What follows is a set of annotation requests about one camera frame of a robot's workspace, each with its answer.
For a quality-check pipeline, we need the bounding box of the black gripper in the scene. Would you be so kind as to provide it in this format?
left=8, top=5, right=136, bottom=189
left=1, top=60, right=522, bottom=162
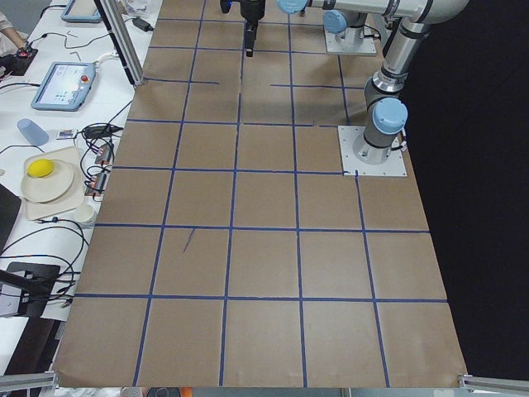
left=219, top=0, right=265, bottom=57

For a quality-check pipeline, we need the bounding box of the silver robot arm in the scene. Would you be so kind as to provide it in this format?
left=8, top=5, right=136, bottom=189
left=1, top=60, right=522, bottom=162
left=277, top=1, right=468, bottom=165
left=323, top=9, right=367, bottom=42

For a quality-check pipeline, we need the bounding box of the black stand base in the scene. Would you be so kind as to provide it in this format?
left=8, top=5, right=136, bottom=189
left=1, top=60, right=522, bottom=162
left=1, top=261, right=60, bottom=318

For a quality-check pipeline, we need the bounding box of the person's hand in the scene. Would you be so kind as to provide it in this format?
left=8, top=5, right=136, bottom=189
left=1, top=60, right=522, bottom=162
left=2, top=27, right=26, bottom=50

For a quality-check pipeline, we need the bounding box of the black power adapter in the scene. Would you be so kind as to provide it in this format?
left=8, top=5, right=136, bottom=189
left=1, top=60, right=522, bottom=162
left=132, top=17, right=154, bottom=32

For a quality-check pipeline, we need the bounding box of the blue teach pendant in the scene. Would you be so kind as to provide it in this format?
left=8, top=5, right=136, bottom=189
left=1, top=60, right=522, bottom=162
left=61, top=0, right=102, bottom=23
left=31, top=62, right=96, bottom=112

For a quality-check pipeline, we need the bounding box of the usb hub board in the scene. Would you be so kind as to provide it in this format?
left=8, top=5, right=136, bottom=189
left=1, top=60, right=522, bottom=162
left=94, top=142, right=114, bottom=165
left=85, top=171, right=107, bottom=197

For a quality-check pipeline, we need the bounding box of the small remote card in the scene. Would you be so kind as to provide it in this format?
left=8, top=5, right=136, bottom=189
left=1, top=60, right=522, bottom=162
left=56, top=129, right=79, bottom=140

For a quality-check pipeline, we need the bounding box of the translucent blue cup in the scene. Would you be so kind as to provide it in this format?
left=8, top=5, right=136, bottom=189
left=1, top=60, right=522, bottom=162
left=17, top=118, right=49, bottom=146

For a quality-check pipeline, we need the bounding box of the white paper cup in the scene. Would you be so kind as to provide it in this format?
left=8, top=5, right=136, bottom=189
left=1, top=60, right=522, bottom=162
left=74, top=204, right=98, bottom=227

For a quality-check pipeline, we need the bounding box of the yellow lemon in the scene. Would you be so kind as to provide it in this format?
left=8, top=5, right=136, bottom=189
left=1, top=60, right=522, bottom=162
left=26, top=159, right=55, bottom=178

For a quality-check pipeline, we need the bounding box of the beige plate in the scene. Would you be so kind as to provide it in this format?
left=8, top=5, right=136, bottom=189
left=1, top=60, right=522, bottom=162
left=21, top=160, right=74, bottom=203

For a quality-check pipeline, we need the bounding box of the beige tray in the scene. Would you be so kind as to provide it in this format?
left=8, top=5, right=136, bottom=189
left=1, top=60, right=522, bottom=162
left=21, top=146, right=84, bottom=221

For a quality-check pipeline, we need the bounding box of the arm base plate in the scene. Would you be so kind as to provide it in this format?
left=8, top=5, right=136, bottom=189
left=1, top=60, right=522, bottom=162
left=337, top=126, right=407, bottom=177
left=325, top=26, right=377, bottom=56

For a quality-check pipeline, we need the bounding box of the aluminium frame post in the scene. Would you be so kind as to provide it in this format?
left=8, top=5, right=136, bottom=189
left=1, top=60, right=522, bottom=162
left=94, top=0, right=144, bottom=87

